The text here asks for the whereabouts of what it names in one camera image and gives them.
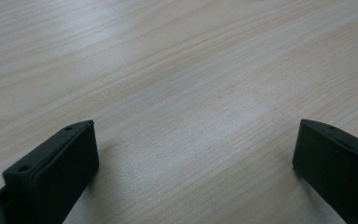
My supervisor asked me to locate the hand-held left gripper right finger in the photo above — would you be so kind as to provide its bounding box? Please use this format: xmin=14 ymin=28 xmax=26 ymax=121
xmin=292 ymin=119 xmax=358 ymax=224

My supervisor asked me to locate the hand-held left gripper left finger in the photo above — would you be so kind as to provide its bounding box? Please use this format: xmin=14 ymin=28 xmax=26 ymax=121
xmin=0 ymin=119 xmax=100 ymax=224

